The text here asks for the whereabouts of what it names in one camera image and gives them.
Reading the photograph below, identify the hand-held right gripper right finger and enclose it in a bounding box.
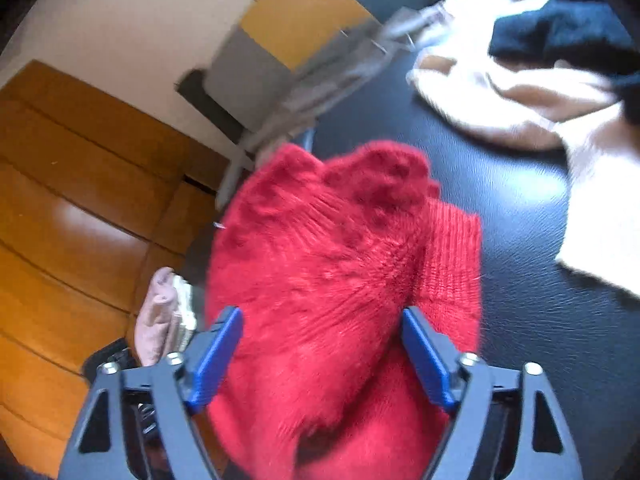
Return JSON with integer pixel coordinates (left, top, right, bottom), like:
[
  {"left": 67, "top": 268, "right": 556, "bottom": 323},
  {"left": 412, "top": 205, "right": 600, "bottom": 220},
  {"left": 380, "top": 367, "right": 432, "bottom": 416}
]
[{"left": 401, "top": 306, "right": 583, "bottom": 480}]

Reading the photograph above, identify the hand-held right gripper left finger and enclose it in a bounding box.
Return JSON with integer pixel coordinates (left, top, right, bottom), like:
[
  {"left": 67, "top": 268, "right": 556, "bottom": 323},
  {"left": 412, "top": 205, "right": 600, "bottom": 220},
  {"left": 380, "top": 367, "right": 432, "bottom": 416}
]
[{"left": 59, "top": 305, "right": 245, "bottom": 480}]

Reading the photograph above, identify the red knitted sweater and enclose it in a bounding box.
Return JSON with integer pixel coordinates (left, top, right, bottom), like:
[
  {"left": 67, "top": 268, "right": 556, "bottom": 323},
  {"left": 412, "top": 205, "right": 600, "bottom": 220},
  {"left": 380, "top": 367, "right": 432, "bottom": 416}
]
[{"left": 205, "top": 141, "right": 483, "bottom": 480}]

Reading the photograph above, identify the pink cloth bundle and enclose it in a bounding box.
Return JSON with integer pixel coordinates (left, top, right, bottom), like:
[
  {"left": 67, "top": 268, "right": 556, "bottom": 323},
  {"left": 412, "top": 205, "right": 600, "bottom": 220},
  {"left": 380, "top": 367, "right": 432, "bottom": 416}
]
[{"left": 134, "top": 266, "right": 198, "bottom": 368}]

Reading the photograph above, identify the black object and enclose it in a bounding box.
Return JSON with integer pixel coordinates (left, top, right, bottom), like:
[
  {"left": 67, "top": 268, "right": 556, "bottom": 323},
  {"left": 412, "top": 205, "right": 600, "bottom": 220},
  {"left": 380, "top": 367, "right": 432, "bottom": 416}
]
[{"left": 82, "top": 337, "right": 136, "bottom": 376}]

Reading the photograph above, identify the beige sweater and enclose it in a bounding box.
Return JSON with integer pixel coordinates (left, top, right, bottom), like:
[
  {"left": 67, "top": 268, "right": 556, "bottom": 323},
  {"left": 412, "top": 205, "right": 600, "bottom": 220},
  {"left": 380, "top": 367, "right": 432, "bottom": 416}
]
[{"left": 406, "top": 0, "right": 640, "bottom": 301}]

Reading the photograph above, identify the grey cloth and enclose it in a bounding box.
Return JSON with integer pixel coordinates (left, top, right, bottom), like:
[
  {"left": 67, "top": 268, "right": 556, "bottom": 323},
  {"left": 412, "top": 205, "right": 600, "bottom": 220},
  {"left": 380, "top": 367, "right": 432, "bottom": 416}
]
[{"left": 215, "top": 2, "right": 451, "bottom": 211}]

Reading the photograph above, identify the navy dark cloth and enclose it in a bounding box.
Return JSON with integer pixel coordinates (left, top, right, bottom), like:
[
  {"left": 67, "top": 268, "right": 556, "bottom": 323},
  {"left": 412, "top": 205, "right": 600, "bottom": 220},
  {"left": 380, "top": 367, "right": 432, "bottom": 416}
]
[{"left": 487, "top": 0, "right": 640, "bottom": 126}]

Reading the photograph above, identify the yellow grey black panel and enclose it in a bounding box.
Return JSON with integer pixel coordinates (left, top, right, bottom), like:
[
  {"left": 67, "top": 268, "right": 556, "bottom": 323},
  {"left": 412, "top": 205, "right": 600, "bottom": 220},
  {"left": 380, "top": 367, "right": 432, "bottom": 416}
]
[{"left": 175, "top": 0, "right": 468, "bottom": 148}]

